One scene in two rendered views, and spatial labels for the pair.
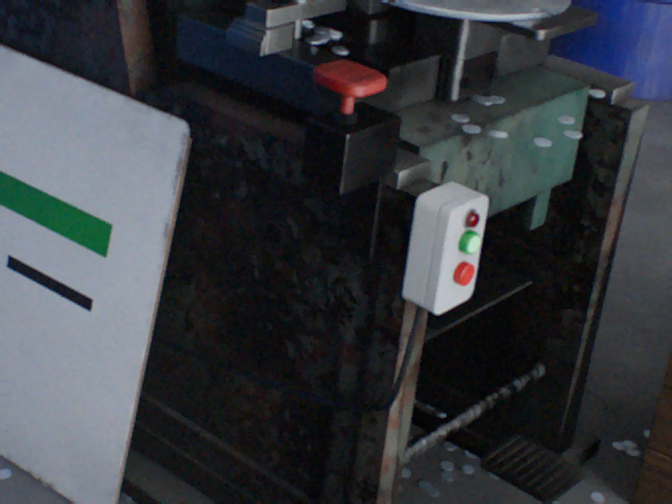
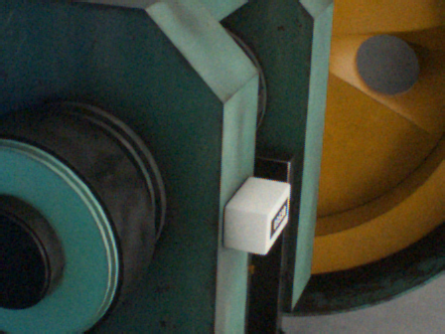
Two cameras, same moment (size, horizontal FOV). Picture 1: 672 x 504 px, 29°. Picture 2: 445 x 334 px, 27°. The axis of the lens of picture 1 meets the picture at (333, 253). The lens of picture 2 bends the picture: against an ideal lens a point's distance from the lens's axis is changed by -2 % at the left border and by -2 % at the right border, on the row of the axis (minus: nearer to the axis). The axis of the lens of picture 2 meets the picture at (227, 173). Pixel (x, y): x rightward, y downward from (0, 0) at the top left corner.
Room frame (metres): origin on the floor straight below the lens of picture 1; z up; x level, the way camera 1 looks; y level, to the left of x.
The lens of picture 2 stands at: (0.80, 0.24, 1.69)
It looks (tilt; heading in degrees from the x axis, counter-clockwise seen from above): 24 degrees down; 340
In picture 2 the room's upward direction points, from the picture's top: 3 degrees clockwise
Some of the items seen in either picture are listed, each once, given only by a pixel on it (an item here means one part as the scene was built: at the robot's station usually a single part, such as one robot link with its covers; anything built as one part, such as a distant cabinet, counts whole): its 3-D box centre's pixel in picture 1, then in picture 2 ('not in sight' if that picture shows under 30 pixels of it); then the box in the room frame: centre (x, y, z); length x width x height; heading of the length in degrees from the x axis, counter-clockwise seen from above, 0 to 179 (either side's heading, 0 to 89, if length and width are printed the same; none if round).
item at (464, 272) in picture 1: (464, 273); not in sight; (1.30, -0.15, 0.54); 0.03 x 0.01 x 0.03; 142
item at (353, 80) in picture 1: (346, 104); not in sight; (1.30, 0.00, 0.72); 0.07 x 0.06 x 0.08; 52
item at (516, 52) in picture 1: (371, 38); not in sight; (1.70, -0.02, 0.68); 0.45 x 0.30 x 0.06; 142
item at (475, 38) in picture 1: (479, 44); not in sight; (1.60, -0.16, 0.72); 0.25 x 0.14 x 0.14; 52
